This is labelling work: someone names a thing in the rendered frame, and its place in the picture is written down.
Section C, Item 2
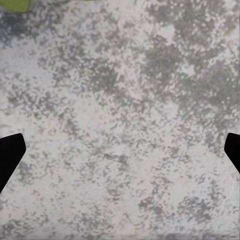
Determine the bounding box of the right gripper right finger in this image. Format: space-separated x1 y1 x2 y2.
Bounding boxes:
224 132 240 173

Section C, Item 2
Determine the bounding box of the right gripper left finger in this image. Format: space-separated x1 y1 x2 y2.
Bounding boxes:
0 132 26 193

